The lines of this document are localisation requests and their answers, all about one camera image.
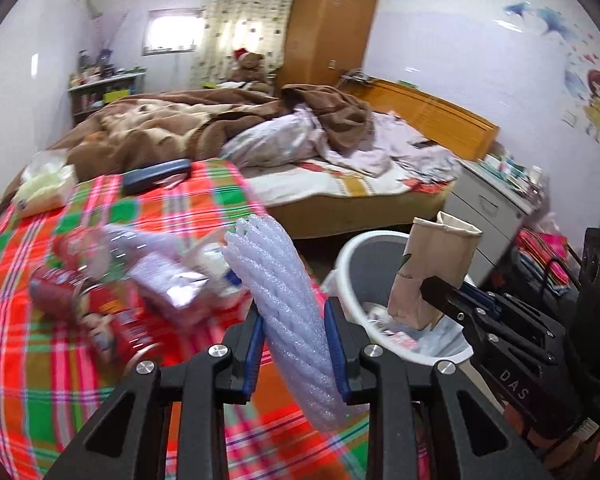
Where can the wall shelf with items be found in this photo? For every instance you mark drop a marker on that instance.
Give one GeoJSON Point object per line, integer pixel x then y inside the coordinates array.
{"type": "Point", "coordinates": [99, 83]}

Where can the pale floral quilt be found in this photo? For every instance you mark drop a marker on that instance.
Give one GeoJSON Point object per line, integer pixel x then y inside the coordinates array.
{"type": "Point", "coordinates": [299, 136]}

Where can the red cartoon drink can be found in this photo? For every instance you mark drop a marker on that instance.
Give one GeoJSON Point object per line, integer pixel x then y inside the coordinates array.
{"type": "Point", "coordinates": [116, 329]}

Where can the tissue pack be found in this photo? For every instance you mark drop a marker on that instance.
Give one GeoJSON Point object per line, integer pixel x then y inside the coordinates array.
{"type": "Point", "coordinates": [47, 183]}

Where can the clear cola bottle red label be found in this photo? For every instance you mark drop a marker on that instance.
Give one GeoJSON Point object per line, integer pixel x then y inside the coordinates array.
{"type": "Point", "coordinates": [104, 252]}

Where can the white foam net sleeve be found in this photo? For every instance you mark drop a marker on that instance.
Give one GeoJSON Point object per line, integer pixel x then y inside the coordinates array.
{"type": "Point", "coordinates": [261, 253]}

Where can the bed mattress floral sheet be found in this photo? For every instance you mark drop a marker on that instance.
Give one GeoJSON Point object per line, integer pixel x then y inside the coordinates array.
{"type": "Point", "coordinates": [313, 198]}

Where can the grey drawer nightstand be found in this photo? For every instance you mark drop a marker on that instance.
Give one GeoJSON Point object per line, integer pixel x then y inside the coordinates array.
{"type": "Point", "coordinates": [493, 207]}

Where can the patterned curtain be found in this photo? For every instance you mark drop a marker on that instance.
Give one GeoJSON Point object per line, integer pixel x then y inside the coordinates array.
{"type": "Point", "coordinates": [258, 26]}

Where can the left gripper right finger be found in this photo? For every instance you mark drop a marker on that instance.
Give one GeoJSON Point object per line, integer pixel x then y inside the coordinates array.
{"type": "Point", "coordinates": [355, 381]}

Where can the cartoon girl wall sticker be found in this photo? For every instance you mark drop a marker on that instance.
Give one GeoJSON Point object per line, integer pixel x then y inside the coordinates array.
{"type": "Point", "coordinates": [585, 92]}

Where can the brown paper bag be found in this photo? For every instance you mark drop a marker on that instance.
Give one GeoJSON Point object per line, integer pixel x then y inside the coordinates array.
{"type": "Point", "coordinates": [444, 248]}

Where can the brown teddy bear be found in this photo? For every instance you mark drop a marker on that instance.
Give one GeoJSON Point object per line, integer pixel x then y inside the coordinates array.
{"type": "Point", "coordinates": [249, 71]}

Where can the window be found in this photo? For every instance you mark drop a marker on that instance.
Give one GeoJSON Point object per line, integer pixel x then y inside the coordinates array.
{"type": "Point", "coordinates": [173, 31]}

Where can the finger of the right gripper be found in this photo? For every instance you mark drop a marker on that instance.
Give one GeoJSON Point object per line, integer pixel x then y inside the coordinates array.
{"type": "Point", "coordinates": [459, 304]}

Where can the dark red drink can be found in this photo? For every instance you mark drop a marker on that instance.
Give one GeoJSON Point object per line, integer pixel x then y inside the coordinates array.
{"type": "Point", "coordinates": [55, 287]}

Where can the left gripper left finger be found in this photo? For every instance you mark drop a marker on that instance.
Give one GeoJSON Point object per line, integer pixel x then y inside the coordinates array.
{"type": "Point", "coordinates": [238, 375]}

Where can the wooden wardrobe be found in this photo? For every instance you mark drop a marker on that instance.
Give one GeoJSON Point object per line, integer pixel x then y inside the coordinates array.
{"type": "Point", "coordinates": [325, 39]}

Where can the purple white milk carton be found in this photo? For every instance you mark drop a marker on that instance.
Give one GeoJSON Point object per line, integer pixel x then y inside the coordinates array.
{"type": "Point", "coordinates": [182, 296]}

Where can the white trash bin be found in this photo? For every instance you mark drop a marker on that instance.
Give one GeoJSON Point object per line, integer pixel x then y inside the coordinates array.
{"type": "Point", "coordinates": [363, 281]}

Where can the folded colourful clothes pile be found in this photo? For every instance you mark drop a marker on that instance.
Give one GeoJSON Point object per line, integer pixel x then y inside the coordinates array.
{"type": "Point", "coordinates": [540, 259]}

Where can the wooden headboard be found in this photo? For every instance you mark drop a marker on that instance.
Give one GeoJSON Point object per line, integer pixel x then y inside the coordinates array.
{"type": "Point", "coordinates": [468, 135]}

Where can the brown blanket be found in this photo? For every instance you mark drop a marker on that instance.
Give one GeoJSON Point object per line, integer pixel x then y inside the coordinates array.
{"type": "Point", "coordinates": [140, 131]}

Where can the plaid red green bedcover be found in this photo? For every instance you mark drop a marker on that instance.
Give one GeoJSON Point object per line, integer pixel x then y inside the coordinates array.
{"type": "Point", "coordinates": [61, 358]}

